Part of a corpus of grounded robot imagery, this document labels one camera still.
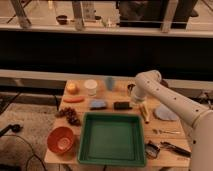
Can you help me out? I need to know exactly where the black eraser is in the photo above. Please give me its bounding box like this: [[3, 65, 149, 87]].
[[113, 102, 132, 110]]

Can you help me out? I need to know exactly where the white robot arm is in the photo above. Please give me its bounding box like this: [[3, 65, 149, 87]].
[[131, 70, 213, 171]]

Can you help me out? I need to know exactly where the small metal cup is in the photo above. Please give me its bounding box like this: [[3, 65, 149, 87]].
[[127, 84, 136, 96]]

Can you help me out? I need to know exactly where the light blue plate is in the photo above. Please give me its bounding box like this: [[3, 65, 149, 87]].
[[154, 104, 178, 121]]

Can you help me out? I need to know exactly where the light blue cup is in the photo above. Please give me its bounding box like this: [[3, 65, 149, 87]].
[[105, 77, 115, 91]]

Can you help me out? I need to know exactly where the purple bowl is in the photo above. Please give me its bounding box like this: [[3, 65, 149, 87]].
[[161, 80, 169, 88]]

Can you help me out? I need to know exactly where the metal fork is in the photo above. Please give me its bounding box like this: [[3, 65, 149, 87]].
[[153, 129, 180, 134]]

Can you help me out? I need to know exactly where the blue sponge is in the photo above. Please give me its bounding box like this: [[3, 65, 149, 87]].
[[89, 100, 107, 110]]

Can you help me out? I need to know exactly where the green plastic tray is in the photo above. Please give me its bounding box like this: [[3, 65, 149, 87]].
[[78, 112, 146, 167]]

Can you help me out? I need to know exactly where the white cup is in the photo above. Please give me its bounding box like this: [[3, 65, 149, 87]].
[[84, 79, 98, 96]]

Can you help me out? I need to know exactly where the yellow apple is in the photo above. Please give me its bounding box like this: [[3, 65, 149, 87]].
[[66, 83, 78, 94]]

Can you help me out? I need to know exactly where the orange carrot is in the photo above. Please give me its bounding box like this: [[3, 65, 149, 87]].
[[63, 97, 84, 103]]

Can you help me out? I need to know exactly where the bunch of dark grapes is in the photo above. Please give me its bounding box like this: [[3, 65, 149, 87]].
[[56, 107, 81, 126]]

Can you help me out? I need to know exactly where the orange bowl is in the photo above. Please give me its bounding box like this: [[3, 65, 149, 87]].
[[47, 126, 75, 155]]

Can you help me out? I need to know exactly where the person in background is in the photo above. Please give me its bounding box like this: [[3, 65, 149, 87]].
[[118, 1, 148, 21]]

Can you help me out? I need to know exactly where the black handled peeler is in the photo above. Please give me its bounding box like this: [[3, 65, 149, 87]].
[[160, 141, 191, 158]]

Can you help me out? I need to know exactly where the black cable with plug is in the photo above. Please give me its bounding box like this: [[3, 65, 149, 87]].
[[0, 123, 48, 171]]

